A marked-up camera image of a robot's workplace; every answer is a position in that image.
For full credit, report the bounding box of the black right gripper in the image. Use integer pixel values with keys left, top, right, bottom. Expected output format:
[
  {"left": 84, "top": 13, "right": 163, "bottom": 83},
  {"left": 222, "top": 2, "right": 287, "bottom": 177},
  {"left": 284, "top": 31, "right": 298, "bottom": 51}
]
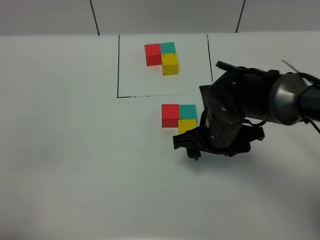
[{"left": 173, "top": 110, "right": 265, "bottom": 161}]

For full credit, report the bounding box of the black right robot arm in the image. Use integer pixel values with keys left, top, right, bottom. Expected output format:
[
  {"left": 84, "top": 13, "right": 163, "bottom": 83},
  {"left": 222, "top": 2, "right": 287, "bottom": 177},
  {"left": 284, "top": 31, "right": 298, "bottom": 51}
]
[{"left": 173, "top": 70, "right": 320, "bottom": 160}]

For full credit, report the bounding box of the yellow template block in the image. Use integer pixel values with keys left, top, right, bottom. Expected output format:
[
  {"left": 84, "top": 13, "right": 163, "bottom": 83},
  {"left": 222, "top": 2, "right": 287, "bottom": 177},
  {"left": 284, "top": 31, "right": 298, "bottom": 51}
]
[{"left": 161, "top": 53, "right": 179, "bottom": 76}]

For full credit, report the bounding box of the teal template block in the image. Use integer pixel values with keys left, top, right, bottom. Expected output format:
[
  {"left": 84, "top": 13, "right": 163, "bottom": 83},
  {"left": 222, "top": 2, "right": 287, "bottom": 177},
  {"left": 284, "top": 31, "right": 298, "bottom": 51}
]
[{"left": 159, "top": 42, "right": 176, "bottom": 54}]

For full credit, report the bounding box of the red template block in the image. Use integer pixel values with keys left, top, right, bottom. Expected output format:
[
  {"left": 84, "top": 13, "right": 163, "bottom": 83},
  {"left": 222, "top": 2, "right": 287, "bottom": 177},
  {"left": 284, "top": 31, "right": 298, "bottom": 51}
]
[{"left": 144, "top": 43, "right": 162, "bottom": 66}]

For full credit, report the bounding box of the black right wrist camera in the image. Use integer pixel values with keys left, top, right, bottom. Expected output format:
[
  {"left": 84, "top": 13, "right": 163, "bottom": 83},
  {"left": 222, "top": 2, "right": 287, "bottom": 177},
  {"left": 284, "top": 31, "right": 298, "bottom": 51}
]
[{"left": 199, "top": 85, "right": 215, "bottom": 110}]

